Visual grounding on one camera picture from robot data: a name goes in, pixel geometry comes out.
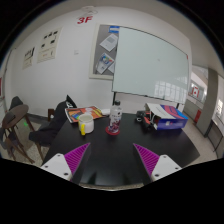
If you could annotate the colourful printed booklet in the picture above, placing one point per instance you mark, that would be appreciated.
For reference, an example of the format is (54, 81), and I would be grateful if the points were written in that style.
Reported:
(80, 113)

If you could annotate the flat round red coaster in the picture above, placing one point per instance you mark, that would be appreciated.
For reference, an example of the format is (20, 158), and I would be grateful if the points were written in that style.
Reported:
(112, 132)

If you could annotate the black and red power tool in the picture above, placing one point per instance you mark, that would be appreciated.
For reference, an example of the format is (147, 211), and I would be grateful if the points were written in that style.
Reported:
(143, 119)

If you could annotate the large white wall poster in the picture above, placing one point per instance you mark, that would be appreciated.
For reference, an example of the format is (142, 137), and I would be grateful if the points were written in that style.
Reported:
(49, 46)

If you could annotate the blue and white cardboard box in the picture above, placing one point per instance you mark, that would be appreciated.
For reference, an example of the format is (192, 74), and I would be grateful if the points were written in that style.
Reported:
(170, 118)

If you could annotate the round wooden side table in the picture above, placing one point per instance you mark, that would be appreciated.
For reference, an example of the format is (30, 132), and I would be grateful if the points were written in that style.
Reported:
(15, 115)

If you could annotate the red fire extinguisher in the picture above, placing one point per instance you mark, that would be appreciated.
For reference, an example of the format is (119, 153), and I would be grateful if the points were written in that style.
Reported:
(198, 116)

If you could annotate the dark padded chair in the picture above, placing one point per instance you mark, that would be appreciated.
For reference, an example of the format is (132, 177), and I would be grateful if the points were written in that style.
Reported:
(16, 101)

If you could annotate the clear plastic drink bottle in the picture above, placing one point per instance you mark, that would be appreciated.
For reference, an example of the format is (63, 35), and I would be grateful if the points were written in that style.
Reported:
(115, 116)

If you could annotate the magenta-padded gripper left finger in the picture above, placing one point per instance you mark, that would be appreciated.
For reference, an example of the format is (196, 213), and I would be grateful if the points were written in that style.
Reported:
(76, 158)

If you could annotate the whiteboard on stand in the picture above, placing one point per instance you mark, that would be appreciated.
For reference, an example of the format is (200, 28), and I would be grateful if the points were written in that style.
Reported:
(150, 63)

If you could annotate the small white wall poster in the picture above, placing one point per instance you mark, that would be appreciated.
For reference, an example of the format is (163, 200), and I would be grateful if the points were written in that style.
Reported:
(28, 58)

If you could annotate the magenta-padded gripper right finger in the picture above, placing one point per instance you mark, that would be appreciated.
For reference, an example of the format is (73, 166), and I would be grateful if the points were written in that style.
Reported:
(148, 159)

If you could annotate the grey framed pin board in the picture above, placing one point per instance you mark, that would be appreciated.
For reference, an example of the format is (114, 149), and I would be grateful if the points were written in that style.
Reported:
(101, 53)

